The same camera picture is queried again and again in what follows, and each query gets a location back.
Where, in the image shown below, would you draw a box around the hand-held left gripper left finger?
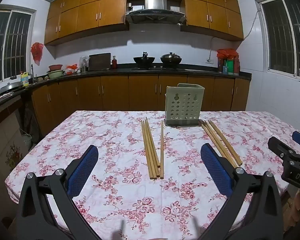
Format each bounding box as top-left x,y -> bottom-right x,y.
20,144 -> 102,240

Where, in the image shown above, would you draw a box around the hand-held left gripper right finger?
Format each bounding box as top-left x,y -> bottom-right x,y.
197,143 -> 284,240

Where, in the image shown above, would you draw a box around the wooden chopstick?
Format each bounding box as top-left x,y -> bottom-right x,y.
206,120 -> 241,166
145,117 -> 161,168
201,120 -> 238,169
141,120 -> 154,180
160,120 -> 165,180
143,120 -> 158,180
204,120 -> 240,168
208,119 -> 243,165

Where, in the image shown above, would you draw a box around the grey perforated utensil holder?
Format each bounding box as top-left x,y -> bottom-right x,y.
164,83 -> 205,127

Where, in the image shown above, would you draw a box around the pink floral tablecloth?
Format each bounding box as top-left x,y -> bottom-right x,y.
5,110 -> 300,240

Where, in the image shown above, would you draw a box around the wooden base cabinets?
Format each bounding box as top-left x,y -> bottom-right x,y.
31,74 -> 250,137

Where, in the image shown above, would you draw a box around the red and white plastic bag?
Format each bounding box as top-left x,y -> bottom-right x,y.
65,64 -> 79,75

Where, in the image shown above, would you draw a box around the black kitchen countertop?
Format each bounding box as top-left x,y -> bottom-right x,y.
0,64 -> 252,113

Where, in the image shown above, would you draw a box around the clear plastic container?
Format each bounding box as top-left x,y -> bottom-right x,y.
79,56 -> 91,73

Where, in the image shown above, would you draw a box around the yellow detergent bottle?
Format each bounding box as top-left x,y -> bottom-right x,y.
20,71 -> 31,88

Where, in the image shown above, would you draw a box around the dark wooden cutting board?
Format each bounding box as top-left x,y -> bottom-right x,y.
88,53 -> 112,71

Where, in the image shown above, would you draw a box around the round metal pan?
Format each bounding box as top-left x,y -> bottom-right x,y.
0,81 -> 24,96

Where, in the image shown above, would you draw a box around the black gas stove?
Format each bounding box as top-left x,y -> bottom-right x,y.
131,65 -> 187,71

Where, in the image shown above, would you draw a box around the black wok with lid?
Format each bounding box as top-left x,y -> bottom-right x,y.
160,52 -> 182,68

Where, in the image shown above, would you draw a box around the black open wok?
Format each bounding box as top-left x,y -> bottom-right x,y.
133,51 -> 156,68

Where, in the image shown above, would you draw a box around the red plastic bag on hook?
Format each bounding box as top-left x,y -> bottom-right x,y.
31,42 -> 44,66

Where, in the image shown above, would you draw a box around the chopsticks standing in holder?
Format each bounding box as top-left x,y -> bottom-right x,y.
44,0 -> 244,47

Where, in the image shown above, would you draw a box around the steel range hood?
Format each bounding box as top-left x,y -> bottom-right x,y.
125,0 -> 186,26

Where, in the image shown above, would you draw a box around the barred window with white frame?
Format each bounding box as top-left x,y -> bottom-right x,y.
255,0 -> 300,81
0,9 -> 37,85

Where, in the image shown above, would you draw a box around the thin wall cable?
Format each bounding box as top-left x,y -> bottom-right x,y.
209,9 -> 262,59

